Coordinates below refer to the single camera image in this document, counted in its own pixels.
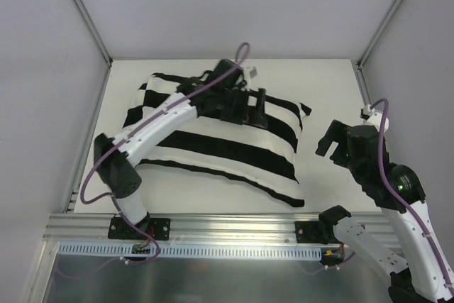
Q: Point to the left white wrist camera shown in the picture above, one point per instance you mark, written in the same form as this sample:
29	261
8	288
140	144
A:
250	71

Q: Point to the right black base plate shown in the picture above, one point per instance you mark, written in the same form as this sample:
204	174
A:
308	232

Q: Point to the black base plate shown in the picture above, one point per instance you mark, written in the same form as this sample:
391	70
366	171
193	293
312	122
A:
158	228
308	232

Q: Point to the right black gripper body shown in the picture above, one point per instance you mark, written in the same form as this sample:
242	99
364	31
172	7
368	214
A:
340	141

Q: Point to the aluminium mounting rail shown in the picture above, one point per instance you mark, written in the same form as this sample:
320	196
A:
205	229

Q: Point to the white slotted cable duct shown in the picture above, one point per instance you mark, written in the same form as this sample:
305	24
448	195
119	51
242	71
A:
172	250

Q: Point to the aluminium frame post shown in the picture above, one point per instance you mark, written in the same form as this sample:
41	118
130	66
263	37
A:
379	32
92	30

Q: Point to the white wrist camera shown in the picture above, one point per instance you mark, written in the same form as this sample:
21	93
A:
371	116
250	71

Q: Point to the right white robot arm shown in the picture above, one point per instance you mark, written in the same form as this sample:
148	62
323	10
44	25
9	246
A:
422	274

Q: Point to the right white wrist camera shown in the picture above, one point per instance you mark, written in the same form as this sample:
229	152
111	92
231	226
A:
371	116

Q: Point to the black white striped pillowcase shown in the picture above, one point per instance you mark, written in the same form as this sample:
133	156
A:
262	158

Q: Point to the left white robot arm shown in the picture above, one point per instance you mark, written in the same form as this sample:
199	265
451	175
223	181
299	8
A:
115	159

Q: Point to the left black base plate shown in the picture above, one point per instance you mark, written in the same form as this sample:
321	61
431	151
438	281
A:
158	228

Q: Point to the right aluminium frame post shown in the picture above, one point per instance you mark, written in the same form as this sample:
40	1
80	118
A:
379	32

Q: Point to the left aluminium frame post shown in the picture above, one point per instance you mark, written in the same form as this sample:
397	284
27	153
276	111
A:
92	30

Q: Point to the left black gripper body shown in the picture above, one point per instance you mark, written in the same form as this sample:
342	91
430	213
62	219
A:
255	108

